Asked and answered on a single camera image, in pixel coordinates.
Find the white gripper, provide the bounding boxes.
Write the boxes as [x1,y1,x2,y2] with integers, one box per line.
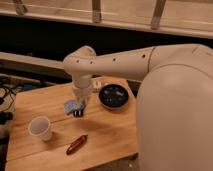
[73,82,92,109]

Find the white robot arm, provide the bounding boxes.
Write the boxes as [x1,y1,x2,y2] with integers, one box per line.
[63,44,213,171]

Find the white ceramic cup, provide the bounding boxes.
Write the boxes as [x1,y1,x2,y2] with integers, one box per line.
[28,116,52,141]

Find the black striped rectangular block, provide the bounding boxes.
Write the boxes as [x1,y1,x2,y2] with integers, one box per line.
[73,107,84,117]

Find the dark round bowl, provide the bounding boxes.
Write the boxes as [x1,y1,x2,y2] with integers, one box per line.
[98,84,129,110]

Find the brown sausage-shaped object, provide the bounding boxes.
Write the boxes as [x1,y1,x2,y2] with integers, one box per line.
[66,135,88,155]

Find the black cables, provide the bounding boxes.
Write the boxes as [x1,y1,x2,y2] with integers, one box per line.
[0,77,18,141]

